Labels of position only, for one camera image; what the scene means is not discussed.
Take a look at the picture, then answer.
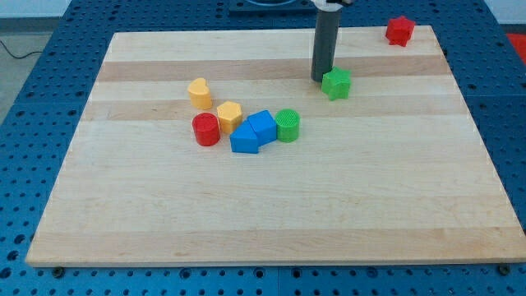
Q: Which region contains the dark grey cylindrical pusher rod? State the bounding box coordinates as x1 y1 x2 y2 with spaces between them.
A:
311 10 341 82

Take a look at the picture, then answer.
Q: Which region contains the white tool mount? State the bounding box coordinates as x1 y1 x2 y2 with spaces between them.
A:
311 0 354 12

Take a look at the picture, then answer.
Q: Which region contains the green star block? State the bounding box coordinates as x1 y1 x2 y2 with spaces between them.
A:
321 67 352 101

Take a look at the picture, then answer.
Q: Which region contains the red star block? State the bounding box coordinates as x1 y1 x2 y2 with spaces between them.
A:
385 16 416 47

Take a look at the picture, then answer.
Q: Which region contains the green cylinder block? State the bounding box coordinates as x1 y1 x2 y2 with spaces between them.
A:
275 109 300 142

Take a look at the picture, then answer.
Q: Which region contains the blue cube block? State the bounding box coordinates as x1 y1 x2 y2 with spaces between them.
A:
247 110 277 146

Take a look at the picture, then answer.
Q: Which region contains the yellow hexagon block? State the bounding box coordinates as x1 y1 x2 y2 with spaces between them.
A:
217 101 242 134

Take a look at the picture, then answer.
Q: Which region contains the blue pentagon block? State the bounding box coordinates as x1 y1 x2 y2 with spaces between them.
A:
229 121 259 154

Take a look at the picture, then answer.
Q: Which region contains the yellow heart block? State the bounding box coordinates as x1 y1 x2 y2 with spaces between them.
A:
187 77 213 110

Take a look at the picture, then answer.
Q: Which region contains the red cylinder block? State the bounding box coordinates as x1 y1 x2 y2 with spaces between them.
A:
191 113 220 146

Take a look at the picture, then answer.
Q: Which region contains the light wooden board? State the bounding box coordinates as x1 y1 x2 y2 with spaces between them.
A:
26 25 525 267

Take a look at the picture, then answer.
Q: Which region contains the black cable on floor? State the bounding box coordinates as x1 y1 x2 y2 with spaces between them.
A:
0 39 44 60

